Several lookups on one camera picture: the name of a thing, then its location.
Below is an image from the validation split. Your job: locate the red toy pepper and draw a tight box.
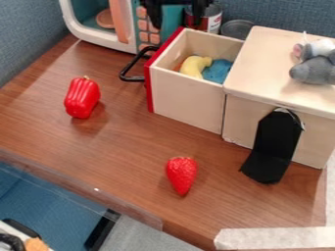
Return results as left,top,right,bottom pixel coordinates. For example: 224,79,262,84
63,75,103,120

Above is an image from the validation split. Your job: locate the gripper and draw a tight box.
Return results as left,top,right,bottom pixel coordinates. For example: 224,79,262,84
142,0,216,30

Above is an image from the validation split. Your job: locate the red and white can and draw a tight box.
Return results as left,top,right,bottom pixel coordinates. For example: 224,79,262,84
183,2,224,35

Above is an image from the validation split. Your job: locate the yellow toy banana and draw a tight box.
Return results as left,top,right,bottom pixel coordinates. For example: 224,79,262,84
177,55,215,80

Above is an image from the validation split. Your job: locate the cabinet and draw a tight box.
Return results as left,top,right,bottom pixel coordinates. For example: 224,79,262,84
219,25,335,171

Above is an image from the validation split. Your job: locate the grey plush mouse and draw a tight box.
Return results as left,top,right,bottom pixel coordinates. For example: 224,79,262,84
287,30,335,86

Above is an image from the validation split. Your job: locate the toy microwave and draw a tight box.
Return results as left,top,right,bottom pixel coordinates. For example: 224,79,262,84
57,0,190,56

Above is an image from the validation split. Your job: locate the black cloth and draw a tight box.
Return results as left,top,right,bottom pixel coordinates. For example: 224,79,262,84
238,107,307,185

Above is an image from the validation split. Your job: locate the drawer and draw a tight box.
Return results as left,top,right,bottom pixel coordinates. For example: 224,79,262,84
118,26,247,136

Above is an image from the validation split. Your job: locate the red toy strawberry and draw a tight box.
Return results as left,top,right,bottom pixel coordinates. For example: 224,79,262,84
165,156,200,197

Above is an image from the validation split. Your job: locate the silver can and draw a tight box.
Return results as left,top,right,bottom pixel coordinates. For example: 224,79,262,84
218,19,256,41

